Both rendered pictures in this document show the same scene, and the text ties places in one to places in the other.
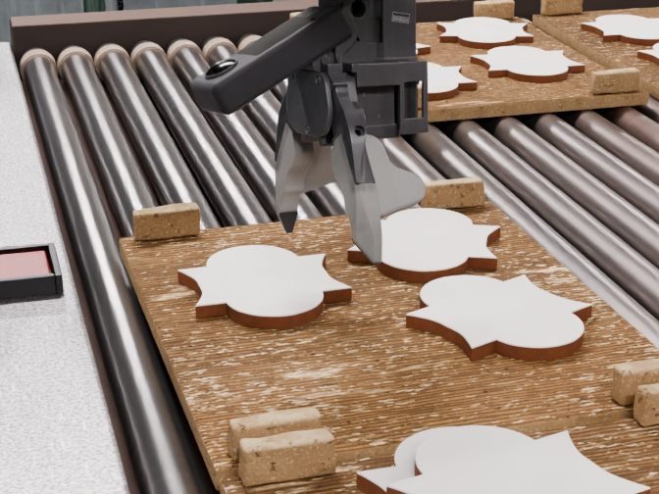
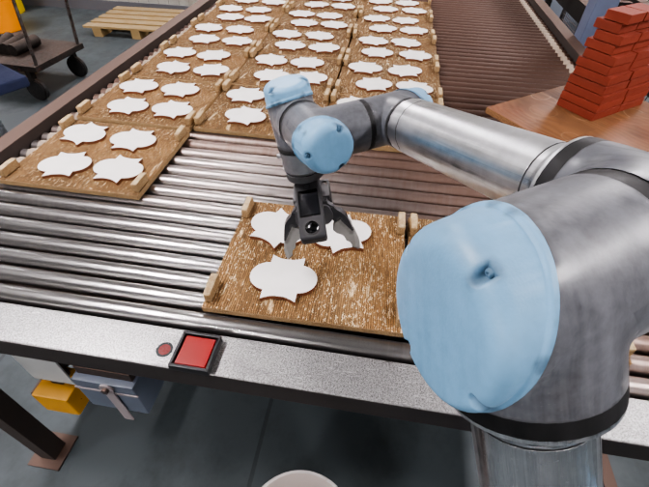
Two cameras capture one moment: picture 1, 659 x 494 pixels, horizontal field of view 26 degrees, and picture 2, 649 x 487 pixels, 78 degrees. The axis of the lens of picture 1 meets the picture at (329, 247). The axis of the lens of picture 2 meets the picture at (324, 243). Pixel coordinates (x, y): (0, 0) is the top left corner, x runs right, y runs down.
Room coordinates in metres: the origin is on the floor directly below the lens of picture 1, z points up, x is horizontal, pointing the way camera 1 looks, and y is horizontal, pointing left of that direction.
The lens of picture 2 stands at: (0.75, 0.53, 1.60)
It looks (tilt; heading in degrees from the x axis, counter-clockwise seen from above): 45 degrees down; 293
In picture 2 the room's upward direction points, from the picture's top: 2 degrees clockwise
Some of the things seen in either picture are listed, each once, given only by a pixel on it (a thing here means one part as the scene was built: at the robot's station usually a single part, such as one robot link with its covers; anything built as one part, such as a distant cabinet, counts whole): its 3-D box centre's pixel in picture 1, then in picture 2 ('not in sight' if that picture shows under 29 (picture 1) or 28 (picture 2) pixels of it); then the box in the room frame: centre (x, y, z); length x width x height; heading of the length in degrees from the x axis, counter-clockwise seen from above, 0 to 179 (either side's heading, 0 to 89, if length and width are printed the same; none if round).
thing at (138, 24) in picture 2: not in sight; (150, 23); (4.84, -3.48, 0.06); 1.26 x 0.86 x 0.11; 15
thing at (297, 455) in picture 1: (286, 457); not in sight; (0.77, 0.03, 0.95); 0.06 x 0.02 x 0.03; 106
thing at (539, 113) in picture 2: not in sight; (608, 127); (0.42, -0.81, 1.03); 0.50 x 0.50 x 0.02; 53
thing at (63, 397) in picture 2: not in sight; (51, 374); (1.48, 0.38, 0.74); 0.09 x 0.08 x 0.24; 15
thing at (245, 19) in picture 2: not in sight; (243, 14); (2.16, -1.55, 0.94); 0.41 x 0.35 x 0.04; 14
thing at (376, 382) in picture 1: (380, 316); (314, 259); (1.02, -0.04, 0.93); 0.41 x 0.35 x 0.02; 16
